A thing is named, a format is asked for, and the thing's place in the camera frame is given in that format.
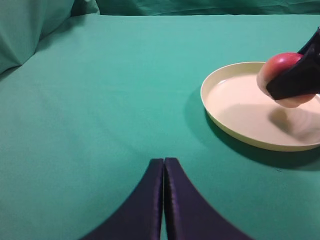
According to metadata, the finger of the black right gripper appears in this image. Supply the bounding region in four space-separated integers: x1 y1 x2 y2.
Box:
266 28 320 100

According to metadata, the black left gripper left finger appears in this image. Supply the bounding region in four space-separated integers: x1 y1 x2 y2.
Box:
82 158 164 240

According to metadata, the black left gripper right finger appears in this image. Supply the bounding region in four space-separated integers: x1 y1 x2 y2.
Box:
163 157 251 240

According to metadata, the red-topped yellow bread bun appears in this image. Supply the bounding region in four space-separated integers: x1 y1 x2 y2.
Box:
256 52 316 108

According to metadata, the yellow plastic plate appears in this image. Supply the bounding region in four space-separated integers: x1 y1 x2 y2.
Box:
200 61 320 152

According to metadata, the green table cloth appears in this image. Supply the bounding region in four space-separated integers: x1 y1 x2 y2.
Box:
0 14 320 240

